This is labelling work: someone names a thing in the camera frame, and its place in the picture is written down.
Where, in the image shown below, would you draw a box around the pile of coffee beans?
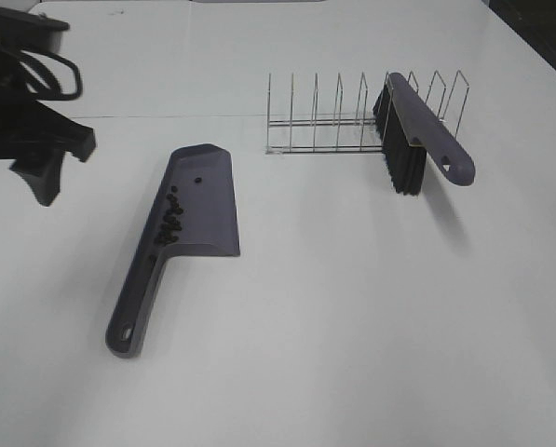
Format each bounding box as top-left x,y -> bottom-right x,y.
153,174 -> 204,251

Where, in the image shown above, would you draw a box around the purple hand brush black bristles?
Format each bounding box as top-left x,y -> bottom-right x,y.
373,72 -> 476,196

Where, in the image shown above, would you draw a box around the purple plastic dustpan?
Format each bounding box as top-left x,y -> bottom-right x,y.
105,143 -> 240,359

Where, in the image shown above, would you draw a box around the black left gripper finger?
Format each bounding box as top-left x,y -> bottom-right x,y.
11,153 -> 64,207
37,102 -> 96,163

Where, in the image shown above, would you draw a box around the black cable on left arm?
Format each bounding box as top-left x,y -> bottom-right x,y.
7,48 -> 84,102

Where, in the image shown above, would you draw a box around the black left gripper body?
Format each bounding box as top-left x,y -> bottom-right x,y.
0,7 -> 71,165

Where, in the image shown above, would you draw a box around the metal wire dish rack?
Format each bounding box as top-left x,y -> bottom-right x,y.
264,70 -> 470,155

